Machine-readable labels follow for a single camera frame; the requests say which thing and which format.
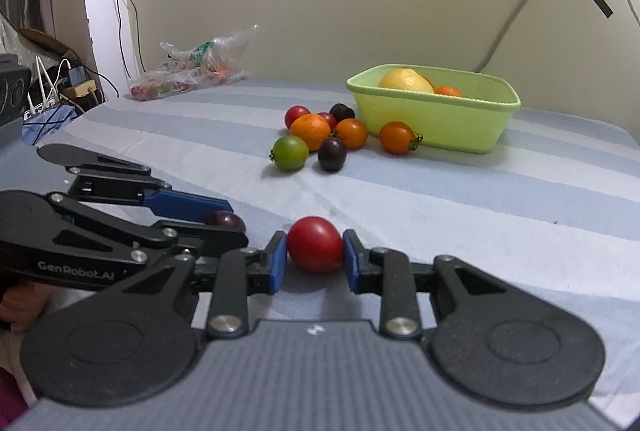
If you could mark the striped blue white bedsheet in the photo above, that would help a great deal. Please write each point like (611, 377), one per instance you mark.
(475, 221)

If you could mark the beige power strip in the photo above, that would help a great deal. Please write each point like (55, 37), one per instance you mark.
(80, 88)

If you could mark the orange tomato with green stem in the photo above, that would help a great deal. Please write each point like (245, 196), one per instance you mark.
(396, 137)

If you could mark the dark purple cherry tomato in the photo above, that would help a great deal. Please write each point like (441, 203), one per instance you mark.
(225, 219)
(342, 112)
(332, 155)

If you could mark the brown wooden object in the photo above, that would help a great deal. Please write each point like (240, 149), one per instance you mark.
(47, 42)

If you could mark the person's left hand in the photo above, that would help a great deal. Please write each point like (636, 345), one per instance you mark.
(25, 306)

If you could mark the pink clothing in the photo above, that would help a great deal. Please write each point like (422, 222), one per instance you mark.
(10, 398)

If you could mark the light green plastic basket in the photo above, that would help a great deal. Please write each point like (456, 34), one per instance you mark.
(435, 123)

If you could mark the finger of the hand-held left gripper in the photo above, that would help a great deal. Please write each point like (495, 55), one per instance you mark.
(185, 206)
(220, 241)

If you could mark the black speaker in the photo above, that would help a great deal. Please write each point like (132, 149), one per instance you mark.
(12, 91)

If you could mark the yellow lemon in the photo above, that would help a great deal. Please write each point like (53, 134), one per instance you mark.
(405, 80)

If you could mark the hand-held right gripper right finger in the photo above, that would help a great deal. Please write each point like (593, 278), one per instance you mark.
(350, 262)

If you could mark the clear plastic bag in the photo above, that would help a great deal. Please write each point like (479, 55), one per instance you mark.
(195, 68)

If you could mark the large red tomato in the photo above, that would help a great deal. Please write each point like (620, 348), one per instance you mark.
(315, 245)

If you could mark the orange cherry tomato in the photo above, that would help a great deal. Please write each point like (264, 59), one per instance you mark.
(351, 134)

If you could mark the small red cherry tomato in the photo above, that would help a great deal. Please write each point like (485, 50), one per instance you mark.
(329, 118)

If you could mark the orange mandarin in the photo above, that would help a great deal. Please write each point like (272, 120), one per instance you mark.
(310, 131)
(447, 91)

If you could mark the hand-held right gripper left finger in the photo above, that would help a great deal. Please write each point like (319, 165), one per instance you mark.
(277, 262)

